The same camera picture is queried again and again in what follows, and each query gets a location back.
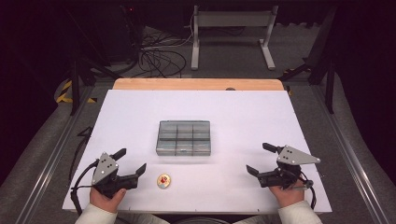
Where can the person's right hand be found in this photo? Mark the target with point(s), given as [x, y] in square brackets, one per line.
[288, 196]

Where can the round gold badge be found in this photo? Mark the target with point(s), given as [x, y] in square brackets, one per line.
[163, 181]

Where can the grey metal stand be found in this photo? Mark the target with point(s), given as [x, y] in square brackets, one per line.
[233, 18]

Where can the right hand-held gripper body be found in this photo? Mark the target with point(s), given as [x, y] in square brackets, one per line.
[285, 177]

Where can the person's left hand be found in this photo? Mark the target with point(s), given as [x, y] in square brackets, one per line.
[107, 200]

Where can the white table board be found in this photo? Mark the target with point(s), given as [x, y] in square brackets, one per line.
[233, 118]

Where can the black equipment case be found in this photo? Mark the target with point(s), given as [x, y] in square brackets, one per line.
[118, 31]

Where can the yellow black floor tape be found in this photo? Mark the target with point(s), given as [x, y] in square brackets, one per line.
[63, 99]

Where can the aluminium floor rail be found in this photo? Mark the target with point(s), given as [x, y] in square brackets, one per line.
[46, 174]
[351, 168]

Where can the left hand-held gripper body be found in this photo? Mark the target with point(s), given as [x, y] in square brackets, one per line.
[106, 177]

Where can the black metal stand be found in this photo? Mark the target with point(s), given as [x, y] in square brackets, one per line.
[330, 87]
[74, 87]

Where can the dark round seat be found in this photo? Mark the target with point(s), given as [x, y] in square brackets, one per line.
[199, 221]

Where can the grey transparent compartment box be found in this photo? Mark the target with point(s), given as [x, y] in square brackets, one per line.
[183, 138]

